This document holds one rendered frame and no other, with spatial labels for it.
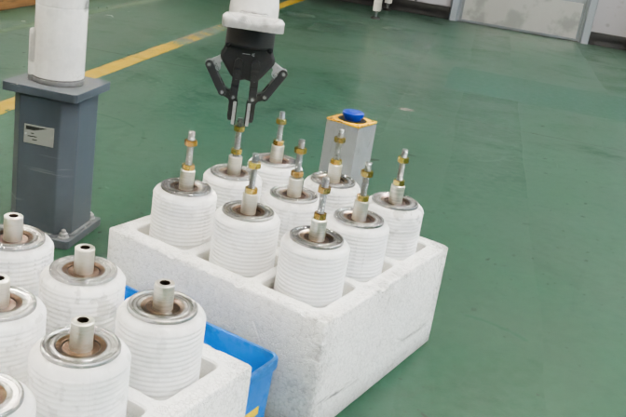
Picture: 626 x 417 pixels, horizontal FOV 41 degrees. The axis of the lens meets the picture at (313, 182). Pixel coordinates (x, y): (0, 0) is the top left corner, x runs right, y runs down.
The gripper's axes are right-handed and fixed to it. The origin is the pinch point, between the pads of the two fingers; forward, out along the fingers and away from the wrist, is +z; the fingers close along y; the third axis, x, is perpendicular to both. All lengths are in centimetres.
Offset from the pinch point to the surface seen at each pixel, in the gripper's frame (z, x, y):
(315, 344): 20.8, 33.9, -12.7
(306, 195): 10.0, 7.2, -11.5
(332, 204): 12.6, 2.5, -16.5
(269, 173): 11.1, -4.7, -6.2
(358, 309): 18.3, 27.6, -18.7
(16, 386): 10, 65, 18
